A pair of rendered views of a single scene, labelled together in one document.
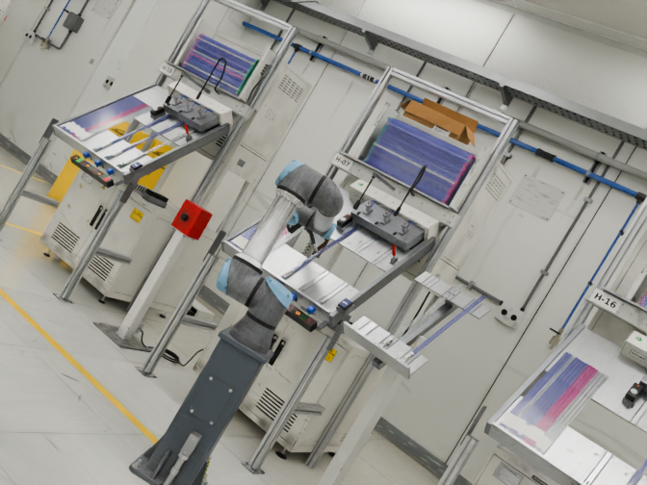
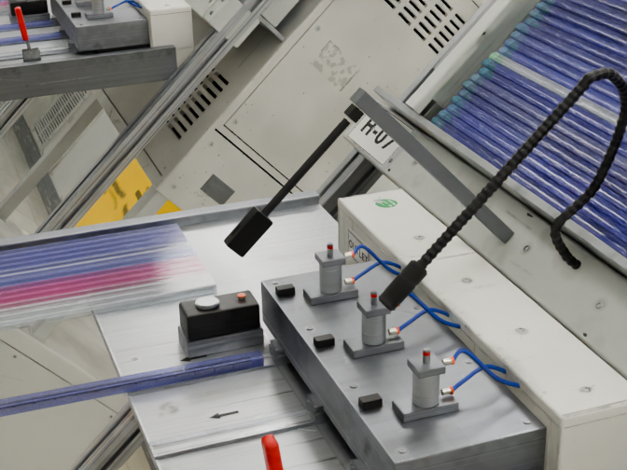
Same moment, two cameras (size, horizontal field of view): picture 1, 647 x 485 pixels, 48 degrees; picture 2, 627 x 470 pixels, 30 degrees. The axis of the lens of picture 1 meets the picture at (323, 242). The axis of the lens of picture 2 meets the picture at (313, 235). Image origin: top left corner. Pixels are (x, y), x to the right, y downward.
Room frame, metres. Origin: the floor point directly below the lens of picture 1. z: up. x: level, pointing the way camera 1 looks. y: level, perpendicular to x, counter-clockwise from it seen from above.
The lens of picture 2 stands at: (2.45, -0.61, 1.29)
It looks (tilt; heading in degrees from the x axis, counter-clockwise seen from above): 4 degrees down; 28
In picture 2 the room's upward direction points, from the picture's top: 42 degrees clockwise
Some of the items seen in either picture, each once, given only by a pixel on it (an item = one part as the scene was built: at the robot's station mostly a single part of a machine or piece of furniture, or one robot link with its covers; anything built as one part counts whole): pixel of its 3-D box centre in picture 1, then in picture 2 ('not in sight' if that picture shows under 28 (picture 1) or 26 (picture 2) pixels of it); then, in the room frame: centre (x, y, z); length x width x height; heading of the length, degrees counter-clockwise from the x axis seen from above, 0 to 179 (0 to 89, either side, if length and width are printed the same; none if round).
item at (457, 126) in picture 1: (452, 124); not in sight; (3.91, -0.27, 1.82); 0.68 x 0.30 x 0.20; 59
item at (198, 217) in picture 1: (160, 272); not in sight; (3.71, 0.64, 0.39); 0.24 x 0.24 x 0.78; 59
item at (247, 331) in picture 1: (255, 330); not in sight; (2.52, 0.05, 0.60); 0.15 x 0.15 x 0.10
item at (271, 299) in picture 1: (271, 299); not in sight; (2.52, 0.06, 0.72); 0.13 x 0.12 x 0.14; 88
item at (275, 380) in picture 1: (297, 370); not in sight; (3.73, -0.22, 0.31); 0.70 x 0.65 x 0.62; 59
